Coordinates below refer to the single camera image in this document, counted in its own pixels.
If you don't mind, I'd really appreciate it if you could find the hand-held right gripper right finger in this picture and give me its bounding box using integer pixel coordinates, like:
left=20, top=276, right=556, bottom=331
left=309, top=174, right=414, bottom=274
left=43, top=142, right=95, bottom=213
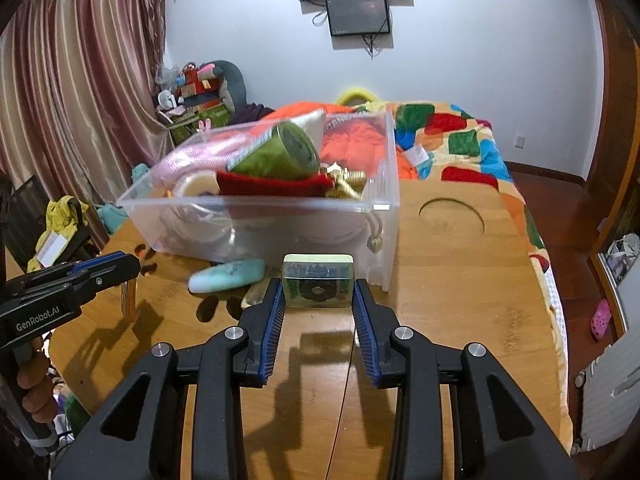
left=351, top=279, right=583, bottom=480

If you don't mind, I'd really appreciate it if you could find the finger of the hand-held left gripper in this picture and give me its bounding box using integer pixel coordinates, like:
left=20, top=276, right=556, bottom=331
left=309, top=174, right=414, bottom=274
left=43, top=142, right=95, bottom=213
left=7, top=266, right=143, bottom=311
left=2, top=250, right=142, bottom=292

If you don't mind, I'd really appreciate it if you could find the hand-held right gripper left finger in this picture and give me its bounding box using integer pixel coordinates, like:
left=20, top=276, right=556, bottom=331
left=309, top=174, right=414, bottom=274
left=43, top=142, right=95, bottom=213
left=50, top=277, right=287, bottom=480

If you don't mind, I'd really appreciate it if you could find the green rectangular tin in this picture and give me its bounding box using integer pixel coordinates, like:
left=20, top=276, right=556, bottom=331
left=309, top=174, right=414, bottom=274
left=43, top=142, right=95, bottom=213
left=280, top=254, right=357, bottom=308

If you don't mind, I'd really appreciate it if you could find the clear plastic storage box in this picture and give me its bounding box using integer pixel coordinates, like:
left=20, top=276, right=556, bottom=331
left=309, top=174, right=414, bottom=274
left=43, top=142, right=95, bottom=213
left=116, top=110, right=402, bottom=293

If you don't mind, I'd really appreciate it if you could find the pink mesh pouch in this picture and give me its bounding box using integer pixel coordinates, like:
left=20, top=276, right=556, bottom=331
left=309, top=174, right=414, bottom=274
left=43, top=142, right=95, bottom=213
left=150, top=132, right=273, bottom=186

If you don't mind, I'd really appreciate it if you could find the person's left hand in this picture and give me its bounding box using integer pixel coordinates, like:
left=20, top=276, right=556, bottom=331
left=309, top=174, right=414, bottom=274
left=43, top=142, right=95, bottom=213
left=17, top=337, right=55, bottom=425

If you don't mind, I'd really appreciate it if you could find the teal cloth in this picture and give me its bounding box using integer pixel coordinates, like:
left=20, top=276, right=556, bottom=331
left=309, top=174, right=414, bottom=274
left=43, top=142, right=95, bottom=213
left=97, top=204, right=132, bottom=235

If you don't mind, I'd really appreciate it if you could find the yellow cloth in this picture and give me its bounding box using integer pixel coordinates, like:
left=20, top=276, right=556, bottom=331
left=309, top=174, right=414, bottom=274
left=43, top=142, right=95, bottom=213
left=27, top=197, right=91, bottom=271

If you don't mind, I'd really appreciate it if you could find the mint green tube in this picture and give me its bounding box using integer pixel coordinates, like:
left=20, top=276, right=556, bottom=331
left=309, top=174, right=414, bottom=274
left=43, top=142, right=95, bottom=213
left=188, top=258, right=267, bottom=294

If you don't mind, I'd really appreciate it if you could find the black chair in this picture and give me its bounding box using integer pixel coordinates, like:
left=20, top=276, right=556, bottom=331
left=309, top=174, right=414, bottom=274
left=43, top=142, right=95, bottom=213
left=5, top=175, right=108, bottom=273

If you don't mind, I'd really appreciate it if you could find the dark green cloth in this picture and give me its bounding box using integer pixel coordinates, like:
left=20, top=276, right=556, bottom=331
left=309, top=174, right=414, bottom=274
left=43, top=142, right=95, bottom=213
left=64, top=394, right=92, bottom=438

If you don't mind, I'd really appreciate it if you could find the white round lidded container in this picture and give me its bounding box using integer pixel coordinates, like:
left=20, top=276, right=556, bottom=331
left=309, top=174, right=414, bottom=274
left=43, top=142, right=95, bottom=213
left=157, top=205, right=237, bottom=260

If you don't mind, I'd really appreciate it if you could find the wooden desk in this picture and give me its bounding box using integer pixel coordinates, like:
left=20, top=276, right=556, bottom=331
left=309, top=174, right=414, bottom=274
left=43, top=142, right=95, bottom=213
left=47, top=177, right=573, bottom=480

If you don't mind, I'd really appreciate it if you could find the red velvet pouch gold trim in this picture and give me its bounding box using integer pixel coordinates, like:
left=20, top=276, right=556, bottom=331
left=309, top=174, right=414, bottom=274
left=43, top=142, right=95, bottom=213
left=216, top=162, right=368, bottom=201

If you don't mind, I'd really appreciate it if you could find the green cardboard box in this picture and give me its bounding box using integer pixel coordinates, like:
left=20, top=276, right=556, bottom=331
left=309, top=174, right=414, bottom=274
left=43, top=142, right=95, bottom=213
left=170, top=109, right=234, bottom=147

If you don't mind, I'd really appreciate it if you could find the green labelled jar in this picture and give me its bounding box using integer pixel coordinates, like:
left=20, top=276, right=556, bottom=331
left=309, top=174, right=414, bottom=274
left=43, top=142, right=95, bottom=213
left=227, top=120, right=322, bottom=182

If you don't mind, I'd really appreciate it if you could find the striped pink curtain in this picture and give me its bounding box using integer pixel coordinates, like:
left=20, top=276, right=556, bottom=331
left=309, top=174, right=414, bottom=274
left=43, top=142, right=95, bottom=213
left=0, top=0, right=168, bottom=201

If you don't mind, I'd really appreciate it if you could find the colourful stuffed toy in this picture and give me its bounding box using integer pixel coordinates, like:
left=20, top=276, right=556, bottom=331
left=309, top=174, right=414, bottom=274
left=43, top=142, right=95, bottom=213
left=175, top=62, right=222, bottom=102

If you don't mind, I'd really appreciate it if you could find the colourful patchwork bed blanket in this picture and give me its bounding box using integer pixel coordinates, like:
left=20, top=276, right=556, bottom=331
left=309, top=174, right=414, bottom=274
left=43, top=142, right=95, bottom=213
left=345, top=101, right=573, bottom=428

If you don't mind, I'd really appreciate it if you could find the grey round cushion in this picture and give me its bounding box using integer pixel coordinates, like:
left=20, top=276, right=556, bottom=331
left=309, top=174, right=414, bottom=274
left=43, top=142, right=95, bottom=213
left=212, top=60, right=249, bottom=111

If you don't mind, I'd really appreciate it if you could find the pink clog shoe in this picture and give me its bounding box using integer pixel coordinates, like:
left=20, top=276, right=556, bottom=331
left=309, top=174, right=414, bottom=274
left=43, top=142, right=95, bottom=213
left=590, top=299, right=613, bottom=342

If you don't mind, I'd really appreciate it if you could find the white ribbed suitcase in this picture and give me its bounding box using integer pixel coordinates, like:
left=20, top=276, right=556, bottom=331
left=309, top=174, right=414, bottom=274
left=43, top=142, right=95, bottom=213
left=570, top=330, right=640, bottom=456

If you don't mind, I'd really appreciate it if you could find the thin black cord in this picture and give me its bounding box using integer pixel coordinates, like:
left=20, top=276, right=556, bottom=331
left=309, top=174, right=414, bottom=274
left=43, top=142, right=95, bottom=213
left=325, top=305, right=358, bottom=480

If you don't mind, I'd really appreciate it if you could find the yellow plush ring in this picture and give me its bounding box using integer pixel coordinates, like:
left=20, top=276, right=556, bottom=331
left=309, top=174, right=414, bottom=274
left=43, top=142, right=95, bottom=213
left=336, top=87, right=379, bottom=109

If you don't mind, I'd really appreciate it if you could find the small black wall monitor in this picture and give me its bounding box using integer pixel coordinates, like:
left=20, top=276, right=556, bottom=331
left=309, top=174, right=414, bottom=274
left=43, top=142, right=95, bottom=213
left=325, top=0, right=392, bottom=37

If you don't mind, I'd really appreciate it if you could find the wooden door frame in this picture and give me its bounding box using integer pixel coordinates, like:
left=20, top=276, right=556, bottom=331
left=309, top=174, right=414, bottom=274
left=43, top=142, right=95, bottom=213
left=587, top=0, right=640, bottom=261

